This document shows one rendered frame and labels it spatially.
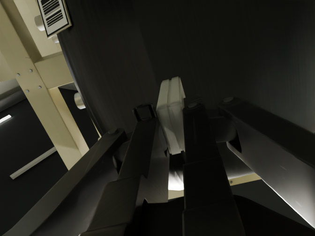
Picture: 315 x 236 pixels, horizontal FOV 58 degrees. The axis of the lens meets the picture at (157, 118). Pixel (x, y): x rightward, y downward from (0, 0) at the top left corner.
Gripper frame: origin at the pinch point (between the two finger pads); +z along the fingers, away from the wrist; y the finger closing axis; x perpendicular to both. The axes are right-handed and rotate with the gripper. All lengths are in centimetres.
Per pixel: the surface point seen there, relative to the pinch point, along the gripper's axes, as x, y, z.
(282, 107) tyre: -7.0, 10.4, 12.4
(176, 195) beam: -52, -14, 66
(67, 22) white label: 8.4, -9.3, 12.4
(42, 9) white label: 10.6, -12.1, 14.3
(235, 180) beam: -52, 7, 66
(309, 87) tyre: -5.6, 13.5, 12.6
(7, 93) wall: -85, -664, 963
